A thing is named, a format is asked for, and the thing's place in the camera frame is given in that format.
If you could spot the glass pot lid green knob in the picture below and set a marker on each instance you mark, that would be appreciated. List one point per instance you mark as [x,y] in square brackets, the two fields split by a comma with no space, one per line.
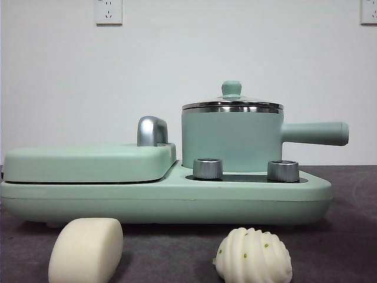
[231,88]

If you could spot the ridged white bun green specks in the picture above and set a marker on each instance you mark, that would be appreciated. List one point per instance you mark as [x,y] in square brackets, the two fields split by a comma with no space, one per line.
[253,259]

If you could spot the smooth white steamed bun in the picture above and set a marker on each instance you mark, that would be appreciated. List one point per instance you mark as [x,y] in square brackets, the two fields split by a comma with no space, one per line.
[85,250]

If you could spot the silver control knob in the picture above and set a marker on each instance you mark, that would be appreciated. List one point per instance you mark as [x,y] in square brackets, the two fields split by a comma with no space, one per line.
[283,171]
[207,169]

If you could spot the green breakfast maker base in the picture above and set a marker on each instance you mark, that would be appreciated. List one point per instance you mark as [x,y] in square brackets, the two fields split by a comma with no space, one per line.
[176,203]

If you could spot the white wall socket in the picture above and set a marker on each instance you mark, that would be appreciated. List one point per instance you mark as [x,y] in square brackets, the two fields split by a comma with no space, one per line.
[369,11]
[108,13]

